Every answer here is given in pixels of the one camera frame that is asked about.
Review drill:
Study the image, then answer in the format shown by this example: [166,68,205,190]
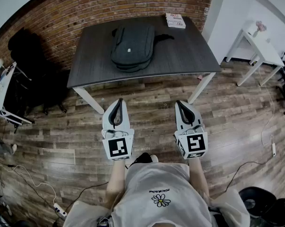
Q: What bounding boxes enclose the person's left forearm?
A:
[105,159,129,210]

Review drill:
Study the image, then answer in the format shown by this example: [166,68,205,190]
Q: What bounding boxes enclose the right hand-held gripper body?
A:
[174,123,208,160]

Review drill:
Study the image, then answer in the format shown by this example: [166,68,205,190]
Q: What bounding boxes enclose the black round stool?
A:
[238,186,285,222]

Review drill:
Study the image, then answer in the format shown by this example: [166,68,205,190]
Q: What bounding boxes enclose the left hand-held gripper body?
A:
[101,126,135,162]

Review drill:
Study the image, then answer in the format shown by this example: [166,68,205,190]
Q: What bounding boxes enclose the white flower print t-shirt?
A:
[63,162,250,227]

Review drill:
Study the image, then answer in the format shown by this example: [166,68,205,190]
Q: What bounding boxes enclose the white side table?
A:
[225,20,285,87]

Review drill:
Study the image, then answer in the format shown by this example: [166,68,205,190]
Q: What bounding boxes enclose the person's right forearm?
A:
[188,158,211,201]

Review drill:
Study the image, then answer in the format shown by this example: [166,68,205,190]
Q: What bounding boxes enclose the person's black trousers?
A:
[132,152,153,168]

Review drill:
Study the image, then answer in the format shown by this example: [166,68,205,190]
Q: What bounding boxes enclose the dark grey fabric backpack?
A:
[110,24,175,73]

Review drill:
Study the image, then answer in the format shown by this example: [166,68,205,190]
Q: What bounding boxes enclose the pink flowers in vase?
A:
[253,20,268,38]

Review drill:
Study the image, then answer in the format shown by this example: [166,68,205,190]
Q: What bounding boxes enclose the white table leg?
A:
[188,72,216,105]
[72,87,105,115]

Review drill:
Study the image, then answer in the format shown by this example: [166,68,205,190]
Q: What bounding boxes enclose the white printed flat box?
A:
[165,12,187,29]

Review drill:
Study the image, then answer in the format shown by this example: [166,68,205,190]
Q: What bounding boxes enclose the white desk with clutter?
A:
[0,58,34,125]

